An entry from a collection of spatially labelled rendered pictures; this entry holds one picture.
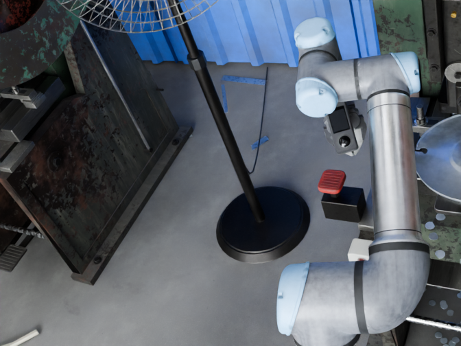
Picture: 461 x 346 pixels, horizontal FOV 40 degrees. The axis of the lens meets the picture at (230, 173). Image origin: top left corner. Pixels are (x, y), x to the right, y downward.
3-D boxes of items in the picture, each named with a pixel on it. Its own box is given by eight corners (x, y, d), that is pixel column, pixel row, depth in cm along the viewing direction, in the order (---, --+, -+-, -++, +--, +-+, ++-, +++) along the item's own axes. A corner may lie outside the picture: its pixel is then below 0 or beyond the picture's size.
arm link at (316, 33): (289, 46, 117) (292, 18, 122) (305, 88, 125) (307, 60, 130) (331, 38, 114) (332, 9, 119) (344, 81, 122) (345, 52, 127)
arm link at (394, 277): (441, 329, 90) (415, 34, 107) (364, 329, 94) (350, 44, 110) (442, 336, 101) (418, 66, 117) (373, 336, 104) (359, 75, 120)
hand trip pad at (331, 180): (344, 211, 157) (338, 191, 151) (321, 207, 159) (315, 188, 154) (351, 189, 161) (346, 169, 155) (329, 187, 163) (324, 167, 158)
